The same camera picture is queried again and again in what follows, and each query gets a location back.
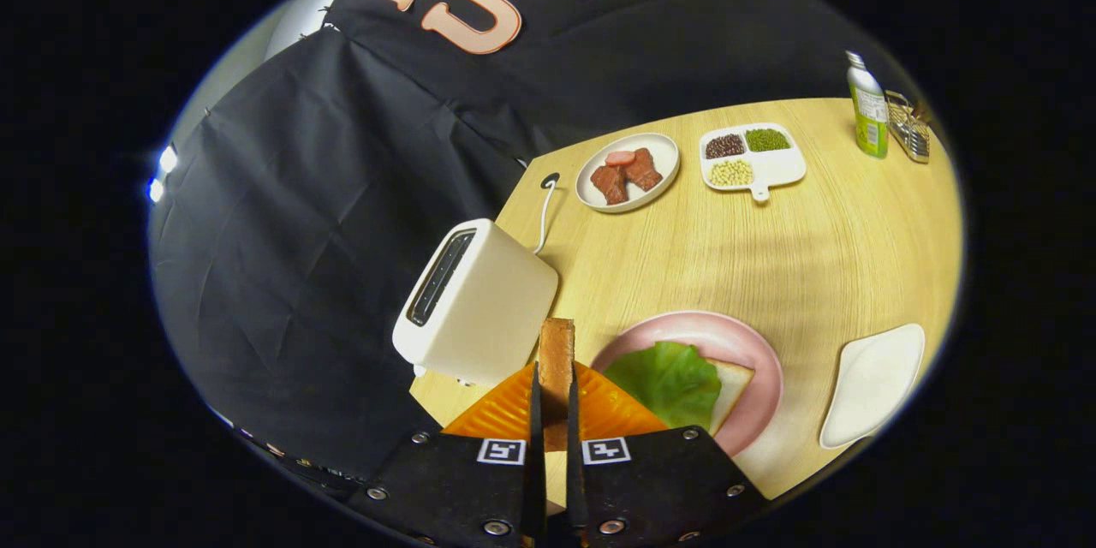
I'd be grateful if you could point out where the toasted bread slice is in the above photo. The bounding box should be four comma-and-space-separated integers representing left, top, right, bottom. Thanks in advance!
539, 318, 576, 453

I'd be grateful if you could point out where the white curved plate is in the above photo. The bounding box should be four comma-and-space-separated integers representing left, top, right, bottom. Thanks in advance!
819, 324, 926, 450

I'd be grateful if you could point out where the grey oval plate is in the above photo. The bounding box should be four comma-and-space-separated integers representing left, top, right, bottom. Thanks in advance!
575, 133, 681, 214

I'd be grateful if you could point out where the black backdrop cloth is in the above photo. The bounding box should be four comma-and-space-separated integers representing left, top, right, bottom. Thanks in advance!
146, 0, 934, 480

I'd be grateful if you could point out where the green lettuce leaf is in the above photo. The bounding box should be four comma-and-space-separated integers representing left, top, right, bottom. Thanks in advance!
603, 341, 723, 431

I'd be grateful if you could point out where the white toaster cable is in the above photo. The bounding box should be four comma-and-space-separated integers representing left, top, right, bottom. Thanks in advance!
533, 172, 561, 255

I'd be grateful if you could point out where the white bread slice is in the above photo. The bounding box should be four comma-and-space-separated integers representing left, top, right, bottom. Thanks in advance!
706, 358, 756, 438

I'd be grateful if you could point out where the pile of yellow soybeans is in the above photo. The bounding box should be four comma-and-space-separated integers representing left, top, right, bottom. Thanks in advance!
709, 159, 754, 188

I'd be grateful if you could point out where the green labelled metal bottle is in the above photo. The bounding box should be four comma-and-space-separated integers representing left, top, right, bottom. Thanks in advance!
846, 51, 890, 159

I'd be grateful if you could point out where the white divided dish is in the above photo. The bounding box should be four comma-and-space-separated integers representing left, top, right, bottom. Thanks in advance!
700, 122, 807, 204

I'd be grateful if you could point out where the pink round plate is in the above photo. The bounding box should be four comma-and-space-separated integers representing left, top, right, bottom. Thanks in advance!
591, 311, 784, 457

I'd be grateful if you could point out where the brown meat piece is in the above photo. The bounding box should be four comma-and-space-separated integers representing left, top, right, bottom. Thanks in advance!
590, 164, 630, 206
622, 147, 664, 193

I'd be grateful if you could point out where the white toaster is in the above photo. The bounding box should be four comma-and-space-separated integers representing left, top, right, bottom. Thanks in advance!
392, 218, 560, 387

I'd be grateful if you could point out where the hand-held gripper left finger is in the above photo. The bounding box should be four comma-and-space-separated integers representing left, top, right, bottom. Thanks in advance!
347, 362, 547, 548

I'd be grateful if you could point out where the metal wire utensil holder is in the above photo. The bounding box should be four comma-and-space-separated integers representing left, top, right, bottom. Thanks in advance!
885, 90, 932, 164

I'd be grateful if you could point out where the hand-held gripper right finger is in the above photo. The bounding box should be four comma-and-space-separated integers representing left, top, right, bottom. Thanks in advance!
565, 362, 770, 548

